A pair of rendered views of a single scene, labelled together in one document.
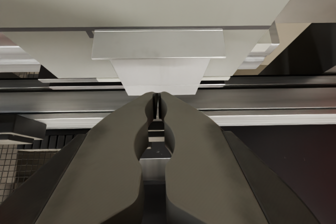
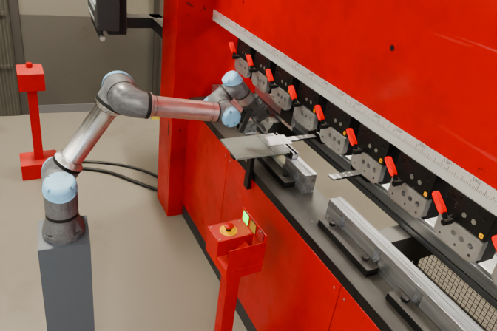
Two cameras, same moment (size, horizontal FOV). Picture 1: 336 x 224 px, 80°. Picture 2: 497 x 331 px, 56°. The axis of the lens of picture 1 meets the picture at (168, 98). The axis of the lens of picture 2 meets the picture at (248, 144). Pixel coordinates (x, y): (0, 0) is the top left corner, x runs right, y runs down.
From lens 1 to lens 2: 2.04 m
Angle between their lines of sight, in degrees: 55
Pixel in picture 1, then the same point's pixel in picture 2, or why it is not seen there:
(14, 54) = (295, 162)
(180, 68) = (272, 138)
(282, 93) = not seen: hidden behind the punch
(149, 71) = (276, 141)
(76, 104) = (345, 162)
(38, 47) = (277, 151)
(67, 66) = (282, 149)
